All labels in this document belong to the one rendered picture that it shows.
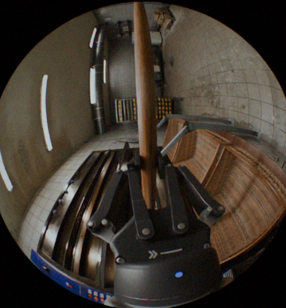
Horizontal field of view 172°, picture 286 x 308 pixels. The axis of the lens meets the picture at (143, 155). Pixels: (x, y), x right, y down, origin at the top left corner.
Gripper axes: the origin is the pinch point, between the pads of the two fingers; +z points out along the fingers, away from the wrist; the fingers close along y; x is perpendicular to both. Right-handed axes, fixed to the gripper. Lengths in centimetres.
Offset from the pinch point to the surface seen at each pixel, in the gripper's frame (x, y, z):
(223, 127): 1, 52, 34
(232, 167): -24, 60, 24
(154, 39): 361, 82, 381
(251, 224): -40, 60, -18
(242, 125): 3, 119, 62
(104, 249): -43.3, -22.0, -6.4
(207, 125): 1, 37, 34
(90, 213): -57, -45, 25
